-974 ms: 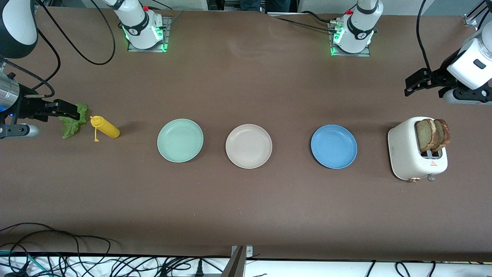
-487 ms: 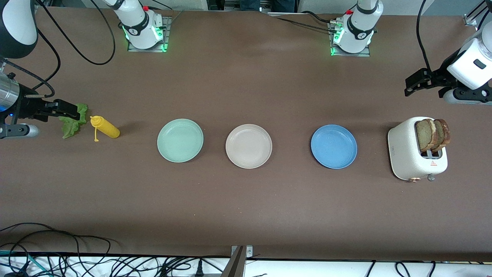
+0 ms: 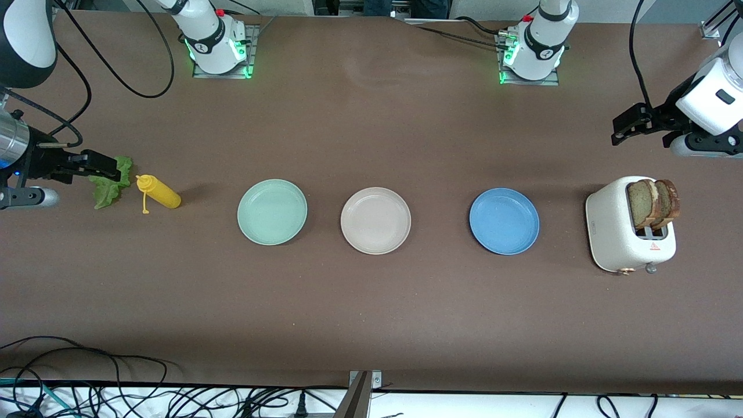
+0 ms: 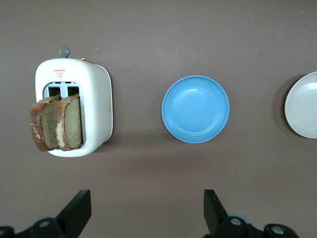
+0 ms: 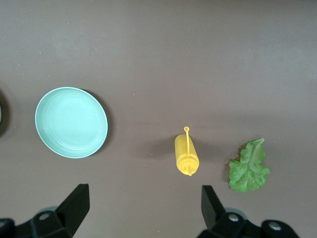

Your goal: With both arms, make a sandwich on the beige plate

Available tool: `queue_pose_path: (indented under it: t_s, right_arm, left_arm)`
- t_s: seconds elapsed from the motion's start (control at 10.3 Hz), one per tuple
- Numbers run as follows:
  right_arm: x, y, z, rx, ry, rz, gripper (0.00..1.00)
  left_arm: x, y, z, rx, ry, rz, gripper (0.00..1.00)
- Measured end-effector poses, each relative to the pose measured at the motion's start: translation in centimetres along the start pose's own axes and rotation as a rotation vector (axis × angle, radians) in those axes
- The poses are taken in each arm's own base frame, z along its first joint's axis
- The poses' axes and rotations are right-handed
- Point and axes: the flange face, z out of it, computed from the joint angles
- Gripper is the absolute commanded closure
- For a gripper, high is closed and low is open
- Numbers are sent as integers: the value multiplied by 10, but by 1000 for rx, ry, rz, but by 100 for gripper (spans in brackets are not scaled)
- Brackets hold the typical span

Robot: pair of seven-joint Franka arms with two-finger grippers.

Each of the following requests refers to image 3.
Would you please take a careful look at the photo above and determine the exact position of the green lettuce leaf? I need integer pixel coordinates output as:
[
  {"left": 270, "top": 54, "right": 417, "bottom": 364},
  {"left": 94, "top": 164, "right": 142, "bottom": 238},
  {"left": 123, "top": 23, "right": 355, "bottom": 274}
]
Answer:
[{"left": 89, "top": 156, "right": 134, "bottom": 210}]

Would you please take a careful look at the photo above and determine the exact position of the yellow mustard squeeze bottle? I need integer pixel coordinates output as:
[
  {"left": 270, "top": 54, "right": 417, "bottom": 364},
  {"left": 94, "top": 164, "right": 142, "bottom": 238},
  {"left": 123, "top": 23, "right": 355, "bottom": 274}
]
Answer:
[{"left": 136, "top": 174, "right": 182, "bottom": 214}]

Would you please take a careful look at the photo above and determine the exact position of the brown toast bread slice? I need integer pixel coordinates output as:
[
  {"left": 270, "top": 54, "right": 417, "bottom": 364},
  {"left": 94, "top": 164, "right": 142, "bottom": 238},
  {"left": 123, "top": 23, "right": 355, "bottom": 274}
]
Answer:
[
  {"left": 655, "top": 179, "right": 680, "bottom": 230},
  {"left": 627, "top": 179, "right": 661, "bottom": 229}
]

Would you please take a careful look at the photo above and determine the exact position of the blue round plate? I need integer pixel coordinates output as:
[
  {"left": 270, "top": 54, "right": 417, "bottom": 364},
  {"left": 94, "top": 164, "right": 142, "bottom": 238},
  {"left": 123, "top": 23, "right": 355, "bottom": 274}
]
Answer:
[{"left": 469, "top": 188, "right": 540, "bottom": 256}]

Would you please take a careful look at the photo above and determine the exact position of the mint green round plate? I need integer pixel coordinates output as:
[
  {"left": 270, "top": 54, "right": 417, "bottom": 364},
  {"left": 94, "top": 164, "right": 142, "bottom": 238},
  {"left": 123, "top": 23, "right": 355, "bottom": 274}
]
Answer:
[{"left": 237, "top": 179, "right": 308, "bottom": 246}]

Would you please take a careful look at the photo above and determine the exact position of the beige round plate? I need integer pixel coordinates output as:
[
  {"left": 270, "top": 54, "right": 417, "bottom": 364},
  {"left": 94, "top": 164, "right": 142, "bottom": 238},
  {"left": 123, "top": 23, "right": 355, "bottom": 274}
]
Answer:
[{"left": 340, "top": 187, "right": 412, "bottom": 255}]

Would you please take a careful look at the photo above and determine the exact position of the white two-slot toaster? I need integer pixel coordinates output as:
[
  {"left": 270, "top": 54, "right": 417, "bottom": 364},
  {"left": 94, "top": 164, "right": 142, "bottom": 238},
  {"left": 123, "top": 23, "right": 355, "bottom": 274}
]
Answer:
[{"left": 585, "top": 176, "right": 677, "bottom": 275}]

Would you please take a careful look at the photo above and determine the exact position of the person in blue jeans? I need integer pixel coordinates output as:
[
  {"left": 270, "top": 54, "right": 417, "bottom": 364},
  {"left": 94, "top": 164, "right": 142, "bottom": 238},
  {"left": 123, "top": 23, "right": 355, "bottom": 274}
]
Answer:
[{"left": 363, "top": 0, "right": 450, "bottom": 20}]

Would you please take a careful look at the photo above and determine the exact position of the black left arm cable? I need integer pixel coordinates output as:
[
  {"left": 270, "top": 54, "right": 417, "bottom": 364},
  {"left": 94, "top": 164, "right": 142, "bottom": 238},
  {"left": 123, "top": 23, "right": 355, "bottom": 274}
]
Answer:
[{"left": 629, "top": 0, "right": 659, "bottom": 111}]

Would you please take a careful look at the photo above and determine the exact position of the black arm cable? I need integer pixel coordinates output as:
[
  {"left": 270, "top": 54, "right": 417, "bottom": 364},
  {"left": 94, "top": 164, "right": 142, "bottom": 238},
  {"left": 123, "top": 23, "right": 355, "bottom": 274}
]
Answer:
[
  {"left": 629, "top": 0, "right": 659, "bottom": 111},
  {"left": 0, "top": 0, "right": 176, "bottom": 149}
]

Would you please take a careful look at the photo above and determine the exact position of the aluminium profile rail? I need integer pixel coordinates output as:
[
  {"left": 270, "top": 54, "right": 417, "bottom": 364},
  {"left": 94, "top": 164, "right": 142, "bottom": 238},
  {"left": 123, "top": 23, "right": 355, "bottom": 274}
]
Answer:
[{"left": 699, "top": 0, "right": 743, "bottom": 41}]

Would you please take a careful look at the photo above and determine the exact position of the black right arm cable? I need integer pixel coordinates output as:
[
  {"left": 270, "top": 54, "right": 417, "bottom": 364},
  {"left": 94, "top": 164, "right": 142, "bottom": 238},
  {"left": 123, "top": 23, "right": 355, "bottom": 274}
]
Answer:
[{"left": 0, "top": 0, "right": 176, "bottom": 149}]

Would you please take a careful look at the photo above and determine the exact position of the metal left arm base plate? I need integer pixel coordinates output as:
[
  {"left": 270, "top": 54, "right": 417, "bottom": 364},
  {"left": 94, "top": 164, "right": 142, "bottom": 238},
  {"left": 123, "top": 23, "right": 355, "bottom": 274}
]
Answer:
[{"left": 496, "top": 32, "right": 561, "bottom": 87}]

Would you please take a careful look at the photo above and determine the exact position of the long black looping cable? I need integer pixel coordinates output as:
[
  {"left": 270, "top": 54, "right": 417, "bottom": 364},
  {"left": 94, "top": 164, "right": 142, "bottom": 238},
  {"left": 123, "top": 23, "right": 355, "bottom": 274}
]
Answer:
[{"left": 0, "top": 336, "right": 169, "bottom": 401}]

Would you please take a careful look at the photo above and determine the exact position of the black braided cable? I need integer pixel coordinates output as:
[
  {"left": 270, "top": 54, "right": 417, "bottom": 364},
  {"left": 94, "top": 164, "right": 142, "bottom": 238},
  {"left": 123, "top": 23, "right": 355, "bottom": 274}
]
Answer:
[{"left": 406, "top": 16, "right": 511, "bottom": 50}]

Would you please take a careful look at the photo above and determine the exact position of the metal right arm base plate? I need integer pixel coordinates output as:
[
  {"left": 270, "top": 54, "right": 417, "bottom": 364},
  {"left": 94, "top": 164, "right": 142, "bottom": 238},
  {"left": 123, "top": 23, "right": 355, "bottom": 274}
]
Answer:
[{"left": 192, "top": 23, "right": 259, "bottom": 80}]

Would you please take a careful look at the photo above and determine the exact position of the teal cable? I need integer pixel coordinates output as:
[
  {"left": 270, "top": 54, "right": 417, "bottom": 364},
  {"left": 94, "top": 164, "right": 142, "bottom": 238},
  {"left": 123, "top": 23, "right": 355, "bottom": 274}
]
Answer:
[{"left": 0, "top": 377, "right": 67, "bottom": 417}]

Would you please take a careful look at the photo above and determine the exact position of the grey metal post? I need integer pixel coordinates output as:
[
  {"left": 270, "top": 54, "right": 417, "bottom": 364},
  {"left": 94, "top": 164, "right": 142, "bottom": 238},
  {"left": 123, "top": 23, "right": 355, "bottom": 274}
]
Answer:
[{"left": 334, "top": 372, "right": 372, "bottom": 418}]

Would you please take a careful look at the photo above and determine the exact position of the small metal bracket plate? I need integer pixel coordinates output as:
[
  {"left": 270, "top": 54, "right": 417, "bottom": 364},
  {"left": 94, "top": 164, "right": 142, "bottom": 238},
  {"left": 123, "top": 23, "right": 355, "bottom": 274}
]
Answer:
[{"left": 348, "top": 370, "right": 384, "bottom": 391}]

